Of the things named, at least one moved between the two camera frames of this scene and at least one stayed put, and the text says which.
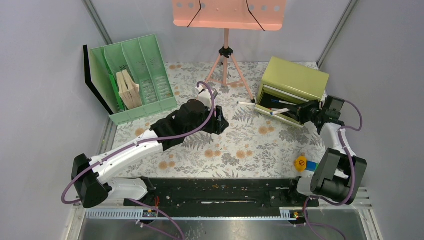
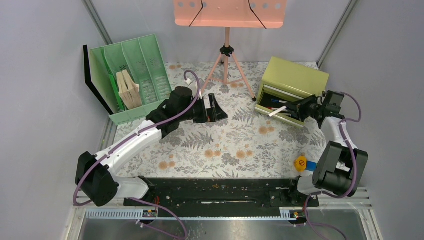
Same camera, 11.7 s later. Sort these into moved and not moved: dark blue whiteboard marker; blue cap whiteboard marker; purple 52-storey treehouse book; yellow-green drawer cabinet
Moved: blue cap whiteboard marker
Not moved: dark blue whiteboard marker; yellow-green drawer cabinet; purple 52-storey treehouse book
